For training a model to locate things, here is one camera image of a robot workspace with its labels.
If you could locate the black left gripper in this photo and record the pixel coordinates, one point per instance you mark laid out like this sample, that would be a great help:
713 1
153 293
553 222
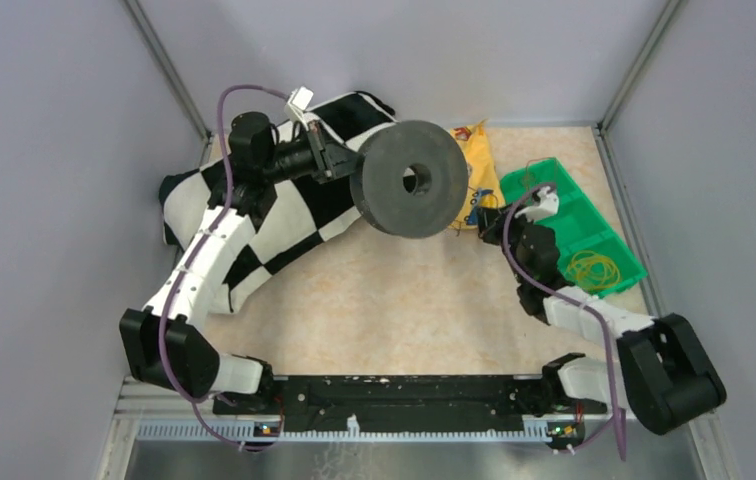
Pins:
331 160

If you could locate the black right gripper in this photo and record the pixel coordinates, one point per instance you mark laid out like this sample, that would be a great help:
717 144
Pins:
491 221

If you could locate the grey plastic cable spool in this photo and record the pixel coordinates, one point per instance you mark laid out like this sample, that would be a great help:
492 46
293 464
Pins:
412 180

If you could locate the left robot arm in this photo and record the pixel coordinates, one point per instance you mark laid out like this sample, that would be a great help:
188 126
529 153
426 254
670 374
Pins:
269 202

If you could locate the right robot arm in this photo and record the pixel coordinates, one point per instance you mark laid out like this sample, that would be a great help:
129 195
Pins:
655 368

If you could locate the yellow cartoon print cloth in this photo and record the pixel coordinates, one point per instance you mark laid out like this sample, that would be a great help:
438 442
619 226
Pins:
483 188

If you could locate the black white checkered pillow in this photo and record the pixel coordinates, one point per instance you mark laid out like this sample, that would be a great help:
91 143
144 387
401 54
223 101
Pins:
305 215

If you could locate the green three-compartment plastic bin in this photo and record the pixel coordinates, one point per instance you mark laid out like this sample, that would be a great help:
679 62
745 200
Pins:
592 255

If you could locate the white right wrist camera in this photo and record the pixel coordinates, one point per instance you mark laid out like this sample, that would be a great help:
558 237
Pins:
545 204

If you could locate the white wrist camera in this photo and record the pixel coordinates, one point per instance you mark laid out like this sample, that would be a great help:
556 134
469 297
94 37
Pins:
545 204
297 104

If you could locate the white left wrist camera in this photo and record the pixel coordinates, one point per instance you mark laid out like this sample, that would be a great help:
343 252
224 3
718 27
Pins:
297 104

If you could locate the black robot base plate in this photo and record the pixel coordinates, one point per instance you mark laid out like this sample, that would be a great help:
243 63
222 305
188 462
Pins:
408 404

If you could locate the aluminium front rail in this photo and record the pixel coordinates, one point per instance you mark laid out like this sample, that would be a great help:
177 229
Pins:
157 435

